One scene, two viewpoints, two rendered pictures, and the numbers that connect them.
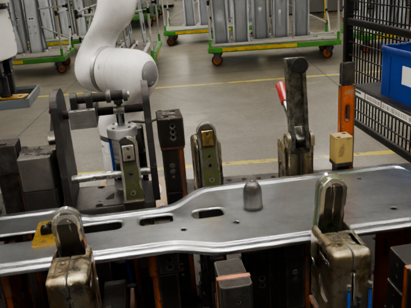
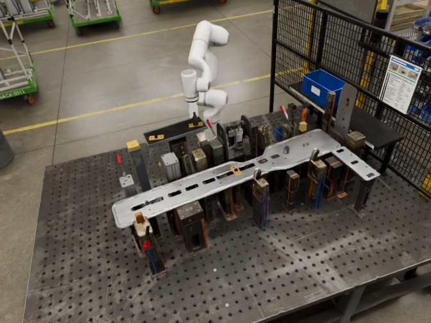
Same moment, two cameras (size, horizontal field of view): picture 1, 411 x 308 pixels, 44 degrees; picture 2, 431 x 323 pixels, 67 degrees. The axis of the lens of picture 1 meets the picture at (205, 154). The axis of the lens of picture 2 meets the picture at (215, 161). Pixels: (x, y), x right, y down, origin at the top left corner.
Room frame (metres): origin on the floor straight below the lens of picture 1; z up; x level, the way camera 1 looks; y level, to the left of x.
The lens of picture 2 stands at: (-0.56, 0.71, 2.27)
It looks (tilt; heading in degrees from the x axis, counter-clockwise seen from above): 41 degrees down; 346
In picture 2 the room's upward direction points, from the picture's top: 6 degrees counter-clockwise
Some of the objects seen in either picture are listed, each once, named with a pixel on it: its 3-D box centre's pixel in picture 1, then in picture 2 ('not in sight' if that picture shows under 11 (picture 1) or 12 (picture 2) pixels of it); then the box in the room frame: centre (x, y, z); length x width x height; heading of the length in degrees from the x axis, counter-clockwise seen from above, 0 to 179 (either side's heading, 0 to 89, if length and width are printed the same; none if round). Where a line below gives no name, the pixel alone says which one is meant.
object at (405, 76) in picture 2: not in sight; (399, 84); (0.76, -0.76, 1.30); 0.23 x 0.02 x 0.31; 7
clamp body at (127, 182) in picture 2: not in sight; (134, 202); (0.84, 0.87, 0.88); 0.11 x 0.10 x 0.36; 7
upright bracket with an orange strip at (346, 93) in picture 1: (344, 183); (301, 134); (0.96, -0.28, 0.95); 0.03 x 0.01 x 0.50; 97
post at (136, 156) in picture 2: not in sight; (142, 173); (1.02, 0.79, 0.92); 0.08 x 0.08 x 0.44; 7
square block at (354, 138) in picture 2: not in sight; (350, 157); (0.70, -0.49, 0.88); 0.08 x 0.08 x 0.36; 7
